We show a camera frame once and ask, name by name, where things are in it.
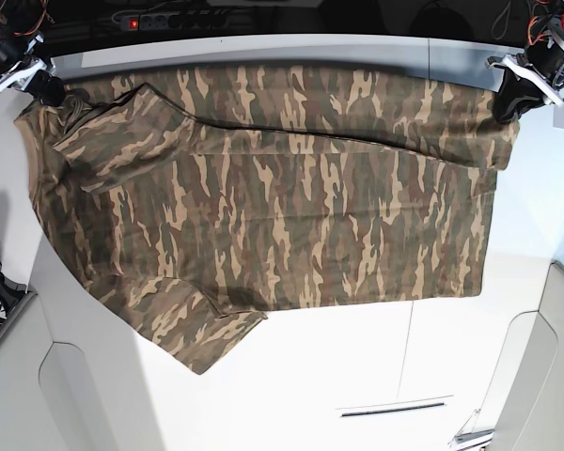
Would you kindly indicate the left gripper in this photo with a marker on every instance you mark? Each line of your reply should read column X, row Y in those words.
column 531, row 79

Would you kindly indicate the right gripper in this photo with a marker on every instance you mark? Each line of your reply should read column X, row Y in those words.
column 22, row 70

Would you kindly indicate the camouflage T-shirt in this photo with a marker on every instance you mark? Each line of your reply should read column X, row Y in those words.
column 191, row 202

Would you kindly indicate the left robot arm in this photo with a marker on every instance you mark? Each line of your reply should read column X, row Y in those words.
column 539, row 25

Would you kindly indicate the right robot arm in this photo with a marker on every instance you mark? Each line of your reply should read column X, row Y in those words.
column 23, row 19

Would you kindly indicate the black power strip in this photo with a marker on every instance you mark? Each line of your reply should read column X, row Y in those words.
column 150, row 22

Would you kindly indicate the silver clip at table edge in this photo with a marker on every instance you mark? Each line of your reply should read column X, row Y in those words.
column 470, row 438

